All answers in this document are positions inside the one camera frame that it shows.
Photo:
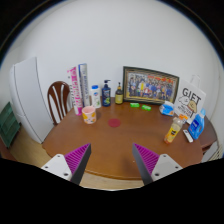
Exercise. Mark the blue detergent bottle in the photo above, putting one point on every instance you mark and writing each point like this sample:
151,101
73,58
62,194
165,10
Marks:
197,125

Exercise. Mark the white gift bag dog print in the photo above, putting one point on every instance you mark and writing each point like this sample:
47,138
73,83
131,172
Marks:
191,98

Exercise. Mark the framed group photo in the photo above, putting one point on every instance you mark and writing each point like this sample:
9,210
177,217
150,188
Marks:
150,86

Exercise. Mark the blue tissue pack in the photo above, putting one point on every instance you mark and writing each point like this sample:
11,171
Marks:
166,109

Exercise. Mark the orange juice bottle orange cap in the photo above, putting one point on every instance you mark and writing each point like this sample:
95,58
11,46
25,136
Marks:
172,131

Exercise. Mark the green plastic crate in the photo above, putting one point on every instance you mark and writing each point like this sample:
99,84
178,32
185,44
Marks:
8,125

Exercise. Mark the pink mug with yellow print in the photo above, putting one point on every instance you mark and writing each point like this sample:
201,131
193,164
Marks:
89,115

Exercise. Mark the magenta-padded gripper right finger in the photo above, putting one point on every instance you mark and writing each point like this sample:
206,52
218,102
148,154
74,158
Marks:
146,159

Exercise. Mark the brown pump bottle yellow label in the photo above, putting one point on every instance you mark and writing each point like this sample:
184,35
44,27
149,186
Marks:
119,96

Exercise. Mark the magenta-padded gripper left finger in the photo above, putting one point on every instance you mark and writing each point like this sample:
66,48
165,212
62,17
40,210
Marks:
77,159

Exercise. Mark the small green box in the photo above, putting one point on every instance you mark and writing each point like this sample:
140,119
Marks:
146,107
134,105

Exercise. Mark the pink shuttlecock tube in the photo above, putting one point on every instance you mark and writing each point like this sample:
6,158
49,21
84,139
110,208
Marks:
76,91

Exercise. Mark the colourful puzzle cube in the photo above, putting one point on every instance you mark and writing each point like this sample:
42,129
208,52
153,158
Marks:
185,117

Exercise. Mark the dark blue pump bottle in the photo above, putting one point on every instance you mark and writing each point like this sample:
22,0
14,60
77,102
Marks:
106,96

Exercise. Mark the flat round red coaster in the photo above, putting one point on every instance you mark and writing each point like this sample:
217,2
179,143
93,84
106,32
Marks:
114,122

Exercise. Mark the dark brown wooden chair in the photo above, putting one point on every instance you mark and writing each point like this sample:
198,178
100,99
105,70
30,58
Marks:
53,100

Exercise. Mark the white lotion bottle blue cap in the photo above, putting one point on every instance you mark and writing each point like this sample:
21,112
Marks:
96,98

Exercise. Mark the white remote control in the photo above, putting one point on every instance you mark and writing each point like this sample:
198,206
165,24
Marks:
188,136

